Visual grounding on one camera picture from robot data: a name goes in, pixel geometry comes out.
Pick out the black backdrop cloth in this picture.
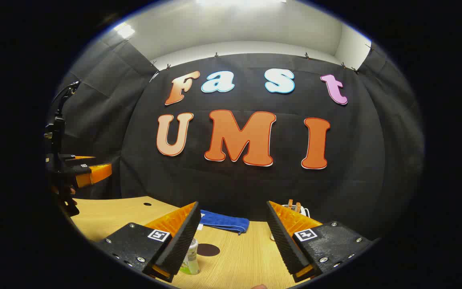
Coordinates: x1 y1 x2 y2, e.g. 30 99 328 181
47 30 424 241

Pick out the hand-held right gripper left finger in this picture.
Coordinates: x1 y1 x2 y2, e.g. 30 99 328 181
95 201 202 283

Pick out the cream toaster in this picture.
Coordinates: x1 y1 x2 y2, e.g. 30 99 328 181
281 204 311 218

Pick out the clear plastic water bottle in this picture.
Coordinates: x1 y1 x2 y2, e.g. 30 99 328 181
180 238 200 275

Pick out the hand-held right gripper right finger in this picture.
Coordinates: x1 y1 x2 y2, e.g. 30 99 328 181
266 201 372 283

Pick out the blue towel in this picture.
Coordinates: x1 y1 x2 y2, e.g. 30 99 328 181
199 210 250 235

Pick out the dark brown round coaster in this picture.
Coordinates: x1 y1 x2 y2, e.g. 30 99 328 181
197 243 221 257

